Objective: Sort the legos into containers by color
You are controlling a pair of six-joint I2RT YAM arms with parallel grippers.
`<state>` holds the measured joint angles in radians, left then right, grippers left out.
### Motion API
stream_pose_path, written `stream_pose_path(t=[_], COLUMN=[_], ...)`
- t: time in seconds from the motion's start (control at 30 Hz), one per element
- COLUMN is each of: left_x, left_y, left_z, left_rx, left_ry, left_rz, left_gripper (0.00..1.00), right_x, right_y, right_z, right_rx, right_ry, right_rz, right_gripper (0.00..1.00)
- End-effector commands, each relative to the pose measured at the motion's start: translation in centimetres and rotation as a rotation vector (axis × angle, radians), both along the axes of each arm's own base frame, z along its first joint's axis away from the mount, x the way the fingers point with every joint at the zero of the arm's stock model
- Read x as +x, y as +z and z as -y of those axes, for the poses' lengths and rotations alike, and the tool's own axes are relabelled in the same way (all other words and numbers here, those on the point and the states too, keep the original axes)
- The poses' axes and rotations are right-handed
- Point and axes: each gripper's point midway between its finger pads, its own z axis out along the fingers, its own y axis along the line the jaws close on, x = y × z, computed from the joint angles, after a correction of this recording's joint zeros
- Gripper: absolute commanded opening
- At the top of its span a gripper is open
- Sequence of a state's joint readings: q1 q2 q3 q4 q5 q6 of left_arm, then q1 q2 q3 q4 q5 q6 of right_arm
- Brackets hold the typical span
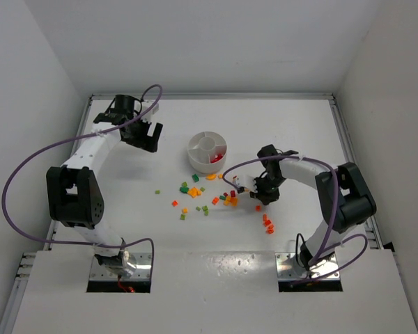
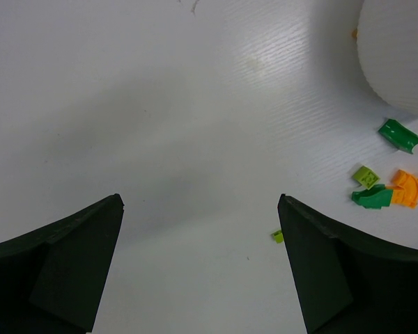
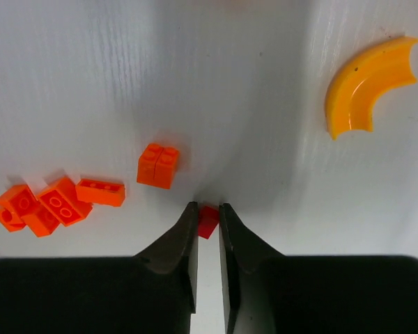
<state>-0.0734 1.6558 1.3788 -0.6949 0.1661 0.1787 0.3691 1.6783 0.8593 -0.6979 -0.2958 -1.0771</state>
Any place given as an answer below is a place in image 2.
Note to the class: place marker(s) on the yellow orange lego cluster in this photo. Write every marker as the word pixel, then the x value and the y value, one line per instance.
pixel 404 189

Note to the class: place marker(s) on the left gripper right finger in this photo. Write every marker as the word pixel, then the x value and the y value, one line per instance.
pixel 348 281

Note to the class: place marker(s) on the dark green curved lego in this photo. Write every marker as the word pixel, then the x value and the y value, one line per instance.
pixel 377 197

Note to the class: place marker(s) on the small green lego far left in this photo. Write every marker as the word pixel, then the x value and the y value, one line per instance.
pixel 278 236

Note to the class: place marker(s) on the dark green lego brick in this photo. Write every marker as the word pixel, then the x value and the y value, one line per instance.
pixel 399 136

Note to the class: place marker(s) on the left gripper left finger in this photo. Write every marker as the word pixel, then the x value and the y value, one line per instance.
pixel 52 278

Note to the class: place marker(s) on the lime lego top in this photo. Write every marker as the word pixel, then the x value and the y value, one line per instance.
pixel 366 177

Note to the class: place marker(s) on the white round divided container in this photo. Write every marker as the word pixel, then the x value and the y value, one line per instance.
pixel 387 46

